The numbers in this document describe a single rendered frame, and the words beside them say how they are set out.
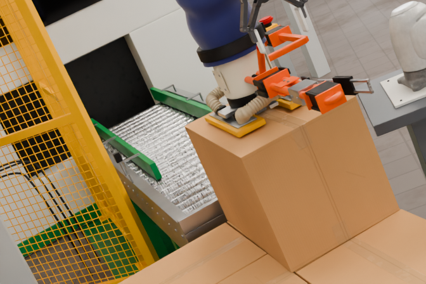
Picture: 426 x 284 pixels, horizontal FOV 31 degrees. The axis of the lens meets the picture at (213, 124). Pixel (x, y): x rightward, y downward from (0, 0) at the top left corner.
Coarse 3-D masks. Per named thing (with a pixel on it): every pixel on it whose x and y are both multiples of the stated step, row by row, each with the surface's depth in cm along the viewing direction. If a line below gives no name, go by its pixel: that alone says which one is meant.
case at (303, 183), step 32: (352, 96) 231; (192, 128) 271; (288, 128) 228; (320, 128) 229; (352, 128) 232; (224, 160) 243; (256, 160) 224; (288, 160) 227; (320, 160) 230; (352, 160) 233; (224, 192) 268; (256, 192) 225; (288, 192) 229; (320, 192) 232; (352, 192) 235; (384, 192) 239; (256, 224) 246; (288, 224) 230; (320, 224) 233; (352, 224) 237; (288, 256) 232
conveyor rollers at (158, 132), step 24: (144, 120) 489; (168, 120) 459; (192, 120) 443; (144, 144) 436; (168, 144) 413; (192, 144) 397; (168, 168) 376; (192, 168) 361; (168, 192) 348; (192, 192) 333
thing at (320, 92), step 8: (312, 88) 198; (320, 88) 195; (328, 88) 192; (336, 88) 192; (304, 96) 198; (312, 96) 196; (320, 96) 191; (344, 96) 193; (312, 104) 199; (320, 104) 191; (336, 104) 192
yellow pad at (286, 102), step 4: (284, 96) 249; (288, 96) 247; (276, 100) 250; (280, 100) 248; (284, 100) 247; (288, 100) 244; (280, 104) 248; (284, 104) 244; (288, 104) 241; (292, 104) 241; (296, 104) 241; (288, 108) 243; (292, 108) 241
